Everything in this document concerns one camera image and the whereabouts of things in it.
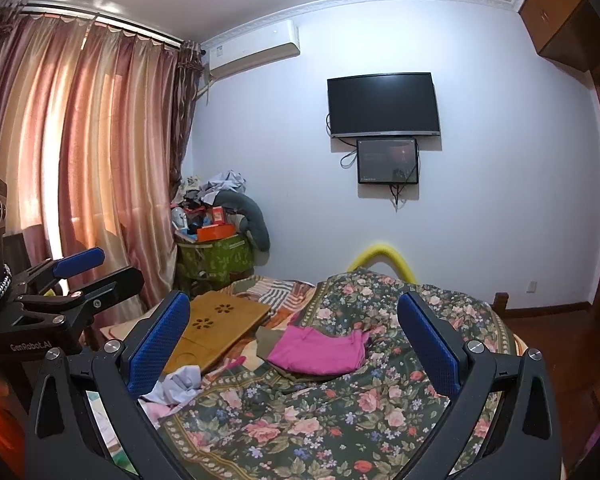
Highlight wooden overhead cabinet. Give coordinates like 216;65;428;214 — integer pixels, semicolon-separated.
517;0;600;74

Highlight floral blanket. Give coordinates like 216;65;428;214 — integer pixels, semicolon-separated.
156;267;522;480

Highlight black monitor cable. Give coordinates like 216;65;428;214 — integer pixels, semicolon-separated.
340;147;406;210

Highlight green fabric storage box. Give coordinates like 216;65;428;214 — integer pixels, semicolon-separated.
175;232;256;287

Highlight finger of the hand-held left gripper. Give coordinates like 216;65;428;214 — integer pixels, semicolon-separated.
14;265;147;322
9;246;107;292

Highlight yellow foam tube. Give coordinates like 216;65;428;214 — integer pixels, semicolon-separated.
347;243;417;282

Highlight pink pants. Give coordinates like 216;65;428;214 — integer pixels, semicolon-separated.
267;325;372;377

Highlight pile of crumpled clothes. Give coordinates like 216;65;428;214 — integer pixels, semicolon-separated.
172;172;249;209

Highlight wooden lap desk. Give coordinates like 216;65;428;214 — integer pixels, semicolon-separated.
162;290;273;375

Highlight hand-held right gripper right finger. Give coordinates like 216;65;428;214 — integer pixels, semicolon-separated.
397;290;564;480

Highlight pale lavender crumpled cloth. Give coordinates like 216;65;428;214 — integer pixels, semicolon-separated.
137;364;204;407

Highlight pink striped curtain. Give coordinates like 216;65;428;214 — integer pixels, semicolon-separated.
0;4;204;322

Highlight small black wall monitor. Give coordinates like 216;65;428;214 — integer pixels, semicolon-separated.
356;137;420;186

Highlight grey curved pillow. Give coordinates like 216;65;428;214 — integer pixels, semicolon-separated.
219;191;272;252

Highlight olive green pants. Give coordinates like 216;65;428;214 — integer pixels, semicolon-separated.
254;325;308;382

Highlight white air conditioner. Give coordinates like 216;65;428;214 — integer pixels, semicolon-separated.
199;19;302;82

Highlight black wall television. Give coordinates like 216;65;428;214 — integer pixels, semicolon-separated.
326;72;442;139

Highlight striped bed sheet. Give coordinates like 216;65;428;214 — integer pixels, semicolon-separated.
229;275;317;322

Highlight orange flat box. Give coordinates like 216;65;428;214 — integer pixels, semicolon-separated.
195;223;237;243

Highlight curtain rail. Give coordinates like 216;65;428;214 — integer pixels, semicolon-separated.
0;0;186;46

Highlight orange object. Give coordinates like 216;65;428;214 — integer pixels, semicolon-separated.
0;366;29;480

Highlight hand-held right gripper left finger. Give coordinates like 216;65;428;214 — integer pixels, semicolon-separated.
25;290;216;480

